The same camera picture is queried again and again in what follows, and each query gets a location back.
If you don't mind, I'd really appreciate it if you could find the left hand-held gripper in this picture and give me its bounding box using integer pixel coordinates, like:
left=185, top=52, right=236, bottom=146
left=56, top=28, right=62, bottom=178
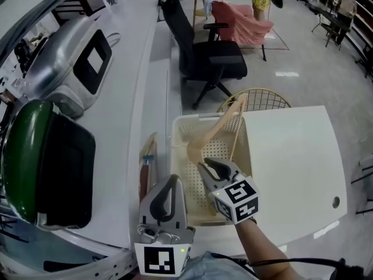
left=133, top=174, right=196, bottom=278

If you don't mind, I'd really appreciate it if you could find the light wooden clothes hanger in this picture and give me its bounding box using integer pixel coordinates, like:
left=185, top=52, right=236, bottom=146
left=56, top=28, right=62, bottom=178
left=170, top=93, right=249, bottom=216

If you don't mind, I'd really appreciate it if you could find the person's right forearm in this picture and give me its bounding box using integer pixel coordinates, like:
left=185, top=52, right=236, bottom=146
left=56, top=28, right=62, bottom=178
left=234, top=216, right=304, bottom=280

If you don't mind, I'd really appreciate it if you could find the yellow wire chair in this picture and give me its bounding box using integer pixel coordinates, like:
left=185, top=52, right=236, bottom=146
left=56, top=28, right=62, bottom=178
left=216, top=87, right=292, bottom=113

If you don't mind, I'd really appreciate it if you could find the cream perforated plastic basket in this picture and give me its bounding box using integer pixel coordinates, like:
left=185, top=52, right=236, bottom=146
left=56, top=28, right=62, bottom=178
left=170, top=112, right=253, bottom=228

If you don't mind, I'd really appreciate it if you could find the silver case with black window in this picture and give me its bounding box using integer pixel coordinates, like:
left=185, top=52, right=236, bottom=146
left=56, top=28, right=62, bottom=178
left=24, top=16, right=114, bottom=120

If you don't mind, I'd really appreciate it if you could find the black folding table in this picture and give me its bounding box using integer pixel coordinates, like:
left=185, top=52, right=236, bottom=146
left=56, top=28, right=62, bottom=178
left=311, top=6, right=350, bottom=50

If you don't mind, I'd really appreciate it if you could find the white wall shelving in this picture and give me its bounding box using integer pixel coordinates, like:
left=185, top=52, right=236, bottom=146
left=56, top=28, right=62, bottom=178
left=348, top=0, right=373, bottom=80

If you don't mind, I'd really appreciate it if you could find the black cable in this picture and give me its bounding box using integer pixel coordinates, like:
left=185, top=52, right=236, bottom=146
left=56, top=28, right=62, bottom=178
left=209, top=251, right=367, bottom=275

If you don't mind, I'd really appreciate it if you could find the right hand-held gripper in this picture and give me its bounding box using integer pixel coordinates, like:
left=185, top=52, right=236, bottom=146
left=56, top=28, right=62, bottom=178
left=198, top=156, right=260, bottom=226

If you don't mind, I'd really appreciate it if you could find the green and black case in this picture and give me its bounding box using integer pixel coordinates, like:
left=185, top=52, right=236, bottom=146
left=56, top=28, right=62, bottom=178
left=1, top=99, right=97, bottom=230

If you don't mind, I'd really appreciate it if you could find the black high-back office chair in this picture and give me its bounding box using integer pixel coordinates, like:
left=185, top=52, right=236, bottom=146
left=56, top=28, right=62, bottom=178
left=159, top=0, right=248, bottom=110

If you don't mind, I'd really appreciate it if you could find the person's light blue clothing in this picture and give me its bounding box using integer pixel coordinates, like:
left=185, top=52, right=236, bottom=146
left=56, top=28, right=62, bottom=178
left=174, top=251, right=258, bottom=280

